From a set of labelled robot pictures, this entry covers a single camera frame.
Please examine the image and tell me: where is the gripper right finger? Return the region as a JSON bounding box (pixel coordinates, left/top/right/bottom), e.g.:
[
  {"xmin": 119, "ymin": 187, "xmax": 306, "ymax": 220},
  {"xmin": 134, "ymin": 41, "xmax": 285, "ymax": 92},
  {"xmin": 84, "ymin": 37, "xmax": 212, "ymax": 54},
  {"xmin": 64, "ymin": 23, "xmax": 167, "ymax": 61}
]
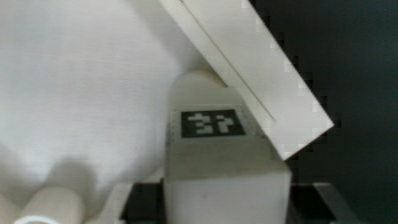
[{"xmin": 286, "ymin": 182, "xmax": 363, "ymax": 224}]

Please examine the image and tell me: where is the white square tabletop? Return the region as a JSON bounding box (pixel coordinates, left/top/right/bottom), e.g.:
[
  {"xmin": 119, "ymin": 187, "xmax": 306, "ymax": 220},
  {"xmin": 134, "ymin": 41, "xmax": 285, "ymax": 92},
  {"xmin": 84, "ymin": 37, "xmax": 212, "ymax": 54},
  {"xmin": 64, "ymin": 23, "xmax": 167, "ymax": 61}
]
[{"xmin": 0, "ymin": 0, "xmax": 336, "ymax": 224}]

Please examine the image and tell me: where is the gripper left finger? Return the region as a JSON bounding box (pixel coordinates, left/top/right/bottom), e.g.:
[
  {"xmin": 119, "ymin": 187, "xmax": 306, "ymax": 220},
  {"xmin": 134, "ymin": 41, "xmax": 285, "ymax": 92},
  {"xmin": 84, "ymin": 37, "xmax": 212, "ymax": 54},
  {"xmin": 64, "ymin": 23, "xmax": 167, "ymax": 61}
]
[{"xmin": 87, "ymin": 182, "xmax": 167, "ymax": 224}]

